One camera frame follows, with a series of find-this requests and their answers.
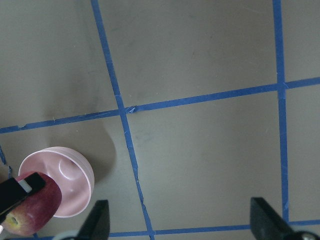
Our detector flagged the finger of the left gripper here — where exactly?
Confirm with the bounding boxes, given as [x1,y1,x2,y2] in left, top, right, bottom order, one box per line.
[0,172,46,223]

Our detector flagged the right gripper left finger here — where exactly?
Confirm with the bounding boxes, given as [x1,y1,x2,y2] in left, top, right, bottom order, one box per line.
[77,199,110,240]

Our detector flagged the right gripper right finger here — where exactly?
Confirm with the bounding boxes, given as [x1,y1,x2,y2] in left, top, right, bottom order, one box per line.
[250,197,300,240]

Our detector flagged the pink bowl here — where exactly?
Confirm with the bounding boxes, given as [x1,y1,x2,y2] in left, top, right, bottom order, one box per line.
[18,146,95,218]

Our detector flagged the red apple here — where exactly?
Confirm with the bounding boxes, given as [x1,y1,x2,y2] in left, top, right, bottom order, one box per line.
[0,172,62,236]

